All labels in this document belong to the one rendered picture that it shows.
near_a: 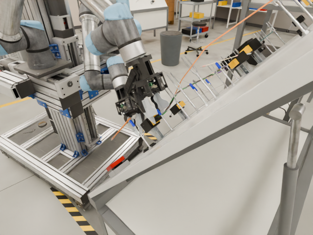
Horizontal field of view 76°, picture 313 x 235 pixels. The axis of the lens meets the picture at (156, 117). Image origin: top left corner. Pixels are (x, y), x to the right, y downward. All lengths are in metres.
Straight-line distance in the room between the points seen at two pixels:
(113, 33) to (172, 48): 3.59
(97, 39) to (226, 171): 0.81
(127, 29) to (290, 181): 0.51
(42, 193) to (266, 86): 2.08
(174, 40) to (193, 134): 3.92
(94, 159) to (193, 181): 1.16
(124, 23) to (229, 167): 0.82
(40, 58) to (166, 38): 3.13
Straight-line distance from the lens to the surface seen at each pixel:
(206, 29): 6.62
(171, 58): 4.25
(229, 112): 0.20
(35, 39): 1.24
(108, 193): 0.90
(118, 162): 0.61
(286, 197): 0.46
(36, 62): 1.28
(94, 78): 0.98
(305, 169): 0.94
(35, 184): 2.25
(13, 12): 1.04
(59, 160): 2.04
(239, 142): 1.24
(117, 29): 0.61
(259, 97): 0.19
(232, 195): 0.99
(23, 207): 2.14
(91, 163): 1.91
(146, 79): 0.58
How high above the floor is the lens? 1.58
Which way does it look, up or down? 36 degrees down
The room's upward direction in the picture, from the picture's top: straight up
